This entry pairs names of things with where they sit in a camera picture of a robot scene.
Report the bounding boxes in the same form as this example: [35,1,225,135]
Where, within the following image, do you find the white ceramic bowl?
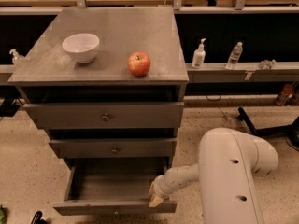
[62,33,100,63]

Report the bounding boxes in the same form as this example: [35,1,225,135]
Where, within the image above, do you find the green object at edge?
[0,205,6,224]

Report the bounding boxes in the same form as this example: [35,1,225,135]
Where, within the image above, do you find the black object bottom left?
[30,211,50,224]

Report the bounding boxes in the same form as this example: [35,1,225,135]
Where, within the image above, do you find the black stand base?
[237,107,299,147]

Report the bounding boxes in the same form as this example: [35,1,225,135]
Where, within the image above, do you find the grey drawer cabinet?
[7,6,190,173]

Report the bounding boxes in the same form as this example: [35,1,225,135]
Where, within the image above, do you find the grey middle drawer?
[50,138,177,159]

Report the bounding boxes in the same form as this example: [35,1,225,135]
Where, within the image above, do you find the grey drawer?
[50,138,177,159]
[24,102,184,130]
[53,157,177,216]

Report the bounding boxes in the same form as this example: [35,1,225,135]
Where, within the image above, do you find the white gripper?
[148,175,173,208]

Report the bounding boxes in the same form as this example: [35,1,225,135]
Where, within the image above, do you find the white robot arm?
[149,128,278,224]

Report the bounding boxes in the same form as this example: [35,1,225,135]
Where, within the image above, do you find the clear plastic water bottle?
[225,42,243,69]

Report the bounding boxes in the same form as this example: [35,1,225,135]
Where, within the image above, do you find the white pump lotion bottle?
[192,38,206,68]

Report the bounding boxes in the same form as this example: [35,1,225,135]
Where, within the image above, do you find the red apple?
[127,51,151,77]

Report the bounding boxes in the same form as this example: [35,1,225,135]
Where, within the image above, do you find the grey bottom drawer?
[53,157,177,216]

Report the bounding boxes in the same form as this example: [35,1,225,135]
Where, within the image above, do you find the grey top drawer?
[24,102,184,130]

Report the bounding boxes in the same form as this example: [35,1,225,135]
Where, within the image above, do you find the crumpled clear plastic wrap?
[260,60,276,70]

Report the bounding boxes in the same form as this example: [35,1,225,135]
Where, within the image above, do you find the orange spray can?
[274,84,293,105]

